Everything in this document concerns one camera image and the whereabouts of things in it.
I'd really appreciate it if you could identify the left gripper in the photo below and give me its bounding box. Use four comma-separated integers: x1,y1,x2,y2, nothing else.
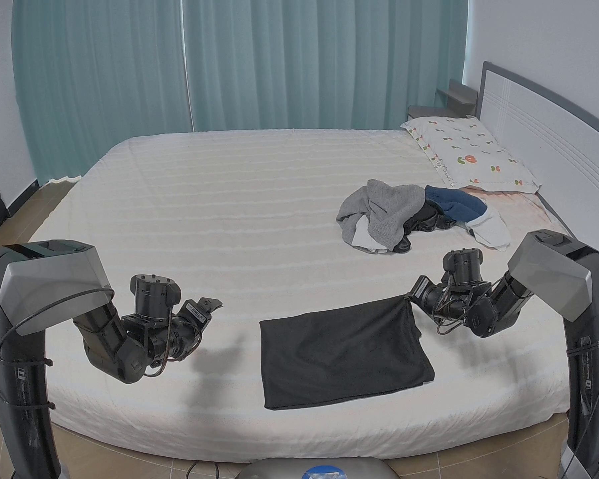
167,296,224,360

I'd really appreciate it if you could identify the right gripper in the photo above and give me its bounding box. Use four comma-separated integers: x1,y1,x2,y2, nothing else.
408,275,450,318

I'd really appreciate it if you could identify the black T-shirt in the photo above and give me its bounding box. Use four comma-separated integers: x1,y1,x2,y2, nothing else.
259,295,436,411

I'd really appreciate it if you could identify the pile of clothes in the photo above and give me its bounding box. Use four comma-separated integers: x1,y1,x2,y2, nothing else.
336,179,512,254

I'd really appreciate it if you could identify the bed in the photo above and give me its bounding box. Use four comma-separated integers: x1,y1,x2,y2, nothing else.
0,60,599,464

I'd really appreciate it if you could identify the white printed pillow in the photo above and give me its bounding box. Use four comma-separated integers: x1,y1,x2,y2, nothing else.
400,115,542,194

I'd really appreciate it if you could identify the grey bedside table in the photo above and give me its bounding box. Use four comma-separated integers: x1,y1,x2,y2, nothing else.
407,79,479,120

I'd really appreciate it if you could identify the blue-green curtain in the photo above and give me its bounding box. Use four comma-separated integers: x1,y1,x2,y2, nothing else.
182,0,472,131
11,0,194,181

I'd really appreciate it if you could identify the black cable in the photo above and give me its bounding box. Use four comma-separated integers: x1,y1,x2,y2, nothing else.
186,460,243,479

